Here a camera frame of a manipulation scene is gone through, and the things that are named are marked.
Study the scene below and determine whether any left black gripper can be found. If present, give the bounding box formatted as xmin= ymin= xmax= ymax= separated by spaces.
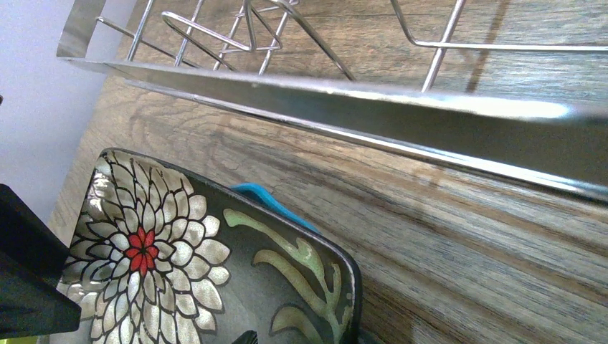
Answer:
xmin=1 ymin=184 xmax=81 ymax=339

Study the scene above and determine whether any metal wire dish rack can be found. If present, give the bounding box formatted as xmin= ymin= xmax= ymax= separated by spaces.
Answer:
xmin=57 ymin=1 xmax=607 ymax=201

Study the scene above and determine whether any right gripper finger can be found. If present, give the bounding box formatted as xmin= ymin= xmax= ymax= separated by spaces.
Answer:
xmin=232 ymin=330 xmax=258 ymax=344

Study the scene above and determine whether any black floral square plate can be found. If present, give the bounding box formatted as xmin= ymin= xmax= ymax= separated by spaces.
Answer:
xmin=46 ymin=148 xmax=362 ymax=343

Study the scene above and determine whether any blue plate under square plate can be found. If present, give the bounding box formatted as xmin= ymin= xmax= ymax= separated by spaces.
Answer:
xmin=229 ymin=183 xmax=320 ymax=234

